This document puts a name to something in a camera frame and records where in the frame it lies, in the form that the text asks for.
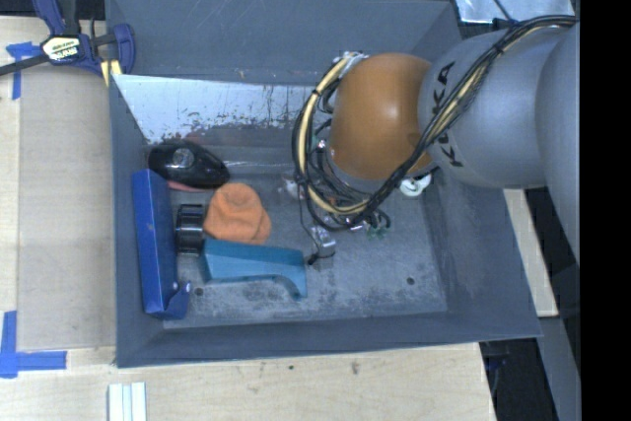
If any teal angled block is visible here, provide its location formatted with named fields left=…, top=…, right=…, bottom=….
left=198, top=238, right=310, bottom=302

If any orange cloth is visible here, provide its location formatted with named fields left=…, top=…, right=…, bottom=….
left=202, top=181, right=273, bottom=246

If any black ribbed cylinder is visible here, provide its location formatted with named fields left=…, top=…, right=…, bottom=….
left=175, top=203, right=206, bottom=256

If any black oval object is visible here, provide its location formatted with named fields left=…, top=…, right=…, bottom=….
left=147, top=141, right=232, bottom=190

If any long blue box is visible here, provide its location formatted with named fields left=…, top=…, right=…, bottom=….
left=129, top=168, right=194, bottom=321

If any grey metal bin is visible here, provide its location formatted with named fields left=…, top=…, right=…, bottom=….
left=103, top=0, right=544, bottom=369

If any pale wood board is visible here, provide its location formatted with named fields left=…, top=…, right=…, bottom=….
left=16, top=63, right=117, bottom=352

